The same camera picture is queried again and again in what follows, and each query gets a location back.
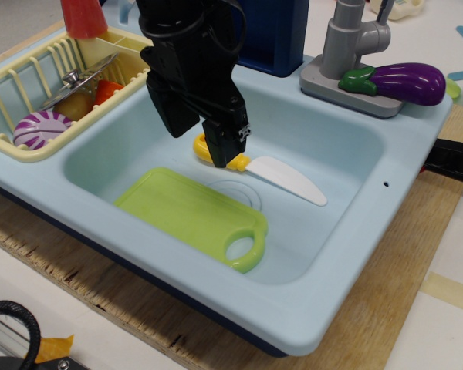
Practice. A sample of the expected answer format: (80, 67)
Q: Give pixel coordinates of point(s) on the wooden base board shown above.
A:
(404, 312)

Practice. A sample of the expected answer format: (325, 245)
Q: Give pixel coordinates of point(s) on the grey toy faucet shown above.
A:
(347, 40)

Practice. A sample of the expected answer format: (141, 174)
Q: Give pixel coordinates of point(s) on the yellow-handled white toy knife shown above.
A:
(279, 174)

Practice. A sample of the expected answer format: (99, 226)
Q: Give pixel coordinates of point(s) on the yellow tape piece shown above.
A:
(54, 348)

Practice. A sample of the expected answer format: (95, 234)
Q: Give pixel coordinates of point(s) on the purple striped toy cabbage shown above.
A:
(38, 128)

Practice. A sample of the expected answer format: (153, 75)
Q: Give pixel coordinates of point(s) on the black clamp block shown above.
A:
(446, 159)

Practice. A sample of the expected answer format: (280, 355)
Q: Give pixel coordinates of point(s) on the red plastic cup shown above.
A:
(84, 19)

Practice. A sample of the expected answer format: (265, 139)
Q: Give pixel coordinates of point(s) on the light blue toy sink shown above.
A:
(313, 255)

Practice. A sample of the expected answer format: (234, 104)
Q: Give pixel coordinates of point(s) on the orange toy carrot piece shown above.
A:
(105, 89)

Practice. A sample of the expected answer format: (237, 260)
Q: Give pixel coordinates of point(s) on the cream toy item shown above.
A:
(395, 9)

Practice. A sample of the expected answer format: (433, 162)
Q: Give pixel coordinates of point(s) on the yellow toy potato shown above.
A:
(75, 106)

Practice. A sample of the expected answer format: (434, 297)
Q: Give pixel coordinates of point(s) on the metal pot lid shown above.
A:
(75, 80)

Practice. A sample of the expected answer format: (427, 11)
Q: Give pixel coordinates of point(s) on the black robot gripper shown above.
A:
(195, 46)

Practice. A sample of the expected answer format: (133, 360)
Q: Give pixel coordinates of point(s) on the green plastic cutting board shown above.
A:
(205, 219)

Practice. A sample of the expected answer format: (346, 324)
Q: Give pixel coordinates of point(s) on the cream plastic dish rack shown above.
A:
(54, 91)

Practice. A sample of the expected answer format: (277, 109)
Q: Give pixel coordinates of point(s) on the dark blue plastic panel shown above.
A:
(275, 35)

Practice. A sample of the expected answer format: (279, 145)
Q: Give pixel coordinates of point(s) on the purple toy eggplant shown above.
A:
(411, 82)

